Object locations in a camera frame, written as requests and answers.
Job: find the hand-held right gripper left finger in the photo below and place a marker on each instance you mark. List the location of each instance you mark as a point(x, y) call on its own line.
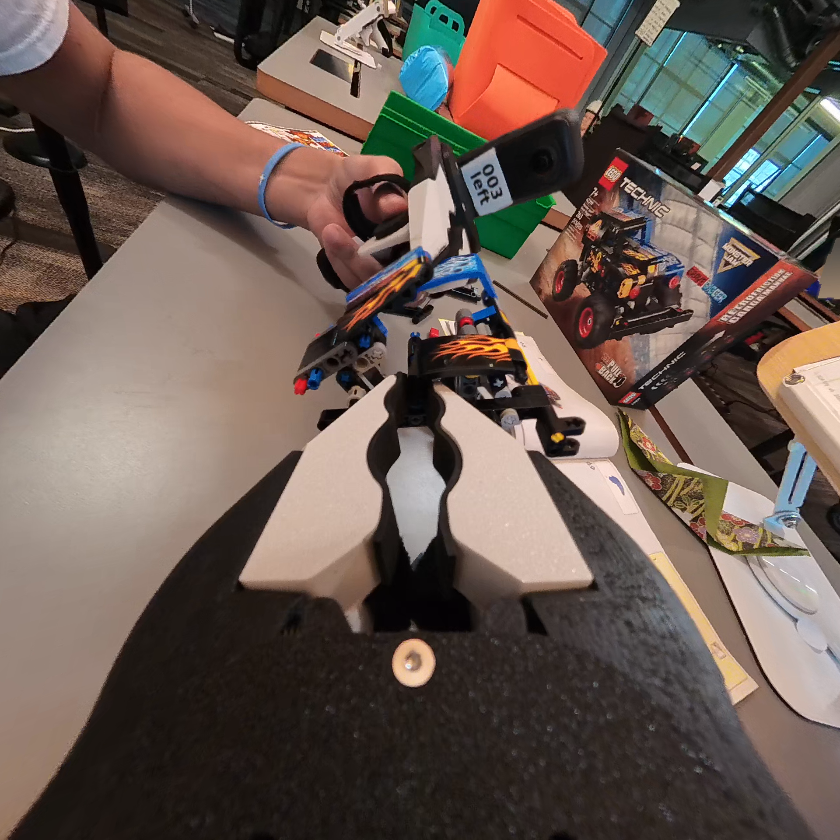
point(315, 512)

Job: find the black stool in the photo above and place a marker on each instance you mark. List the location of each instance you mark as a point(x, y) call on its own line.
point(59, 170)

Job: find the colourful sticker sheet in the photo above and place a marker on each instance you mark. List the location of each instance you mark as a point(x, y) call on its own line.
point(302, 138)

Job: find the light blue clamp bracket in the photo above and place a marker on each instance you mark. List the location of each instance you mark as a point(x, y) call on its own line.
point(797, 479)

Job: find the large white sheet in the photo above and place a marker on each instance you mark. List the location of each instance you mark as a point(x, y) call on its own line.
point(781, 663)

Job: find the person's left hand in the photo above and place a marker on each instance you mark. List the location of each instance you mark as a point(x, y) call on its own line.
point(328, 197)

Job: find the yellow edged paper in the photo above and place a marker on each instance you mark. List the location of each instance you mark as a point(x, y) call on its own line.
point(663, 558)

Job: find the floral green paper bag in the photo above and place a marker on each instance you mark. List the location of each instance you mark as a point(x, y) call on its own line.
point(682, 495)

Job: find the orange plastic bin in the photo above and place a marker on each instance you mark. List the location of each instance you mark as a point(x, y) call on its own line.
point(525, 72)

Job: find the blue wristband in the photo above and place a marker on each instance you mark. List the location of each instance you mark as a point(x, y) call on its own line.
point(269, 177)

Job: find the round wooden table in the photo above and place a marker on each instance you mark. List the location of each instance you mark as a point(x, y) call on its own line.
point(781, 387)

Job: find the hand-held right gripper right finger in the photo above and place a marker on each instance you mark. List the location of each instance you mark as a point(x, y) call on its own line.
point(512, 518)

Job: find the white paper sign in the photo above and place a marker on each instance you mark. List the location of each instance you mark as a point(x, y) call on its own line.
point(656, 21)

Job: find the white hand-held tool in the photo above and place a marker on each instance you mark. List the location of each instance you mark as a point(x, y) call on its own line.
point(358, 29)

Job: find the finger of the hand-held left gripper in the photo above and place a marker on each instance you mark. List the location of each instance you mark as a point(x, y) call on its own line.
point(394, 244)
point(433, 220)

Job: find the round magnifier lens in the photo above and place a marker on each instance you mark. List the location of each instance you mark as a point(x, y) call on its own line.
point(787, 584)

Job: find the blue hair net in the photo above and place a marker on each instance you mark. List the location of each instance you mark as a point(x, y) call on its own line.
point(425, 79)

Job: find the green plastic bin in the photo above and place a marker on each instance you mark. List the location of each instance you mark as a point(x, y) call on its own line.
point(407, 128)

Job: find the blue flame lego body section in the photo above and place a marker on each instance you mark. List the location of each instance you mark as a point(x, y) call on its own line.
point(387, 292)

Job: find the person's left forearm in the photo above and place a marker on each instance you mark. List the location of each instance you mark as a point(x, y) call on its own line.
point(164, 124)

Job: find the teal plastic bin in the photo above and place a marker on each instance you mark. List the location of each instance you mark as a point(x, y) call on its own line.
point(433, 26)

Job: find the white box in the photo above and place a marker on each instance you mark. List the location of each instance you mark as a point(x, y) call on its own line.
point(817, 400)

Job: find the black lego truck chassis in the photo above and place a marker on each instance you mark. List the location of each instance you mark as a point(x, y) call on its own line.
point(472, 354)

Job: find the thin dark rod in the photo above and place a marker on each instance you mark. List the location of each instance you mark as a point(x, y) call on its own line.
point(520, 299)

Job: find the white instruction booklet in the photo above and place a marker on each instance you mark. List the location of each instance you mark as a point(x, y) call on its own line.
point(584, 433)

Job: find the lego truck set box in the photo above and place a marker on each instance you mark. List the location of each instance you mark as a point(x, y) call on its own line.
point(656, 275)

